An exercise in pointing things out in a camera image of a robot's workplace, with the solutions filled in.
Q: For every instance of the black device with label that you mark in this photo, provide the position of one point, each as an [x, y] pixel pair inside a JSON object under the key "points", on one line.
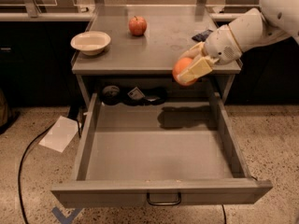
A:
{"points": [[113, 95]]}

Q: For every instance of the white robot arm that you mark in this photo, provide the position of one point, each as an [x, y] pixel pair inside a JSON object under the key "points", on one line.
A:
{"points": [[270, 22]]}

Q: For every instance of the black drawer handle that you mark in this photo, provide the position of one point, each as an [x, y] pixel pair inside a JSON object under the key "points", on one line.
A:
{"points": [[164, 199]]}

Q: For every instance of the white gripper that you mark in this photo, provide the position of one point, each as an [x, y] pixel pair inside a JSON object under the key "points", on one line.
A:
{"points": [[220, 45]]}

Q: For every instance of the orange fruit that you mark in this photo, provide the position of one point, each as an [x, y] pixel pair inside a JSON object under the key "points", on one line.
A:
{"points": [[180, 65]]}

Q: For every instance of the white ceramic bowl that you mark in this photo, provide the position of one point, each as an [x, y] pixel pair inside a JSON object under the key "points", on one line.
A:
{"points": [[90, 43]]}

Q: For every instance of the dark blue snack packet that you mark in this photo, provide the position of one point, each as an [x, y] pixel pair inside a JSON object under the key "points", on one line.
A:
{"points": [[201, 37]]}

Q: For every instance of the grey open drawer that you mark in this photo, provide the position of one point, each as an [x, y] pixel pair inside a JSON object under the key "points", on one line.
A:
{"points": [[184, 145]]}

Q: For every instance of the red apple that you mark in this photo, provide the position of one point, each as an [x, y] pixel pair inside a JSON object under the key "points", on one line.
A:
{"points": [[137, 25]]}

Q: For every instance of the grey cabinet counter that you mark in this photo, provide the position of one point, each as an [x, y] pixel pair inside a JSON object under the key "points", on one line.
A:
{"points": [[169, 33]]}

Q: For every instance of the white paper sheet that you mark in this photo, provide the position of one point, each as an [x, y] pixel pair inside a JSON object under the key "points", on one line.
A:
{"points": [[60, 134]]}

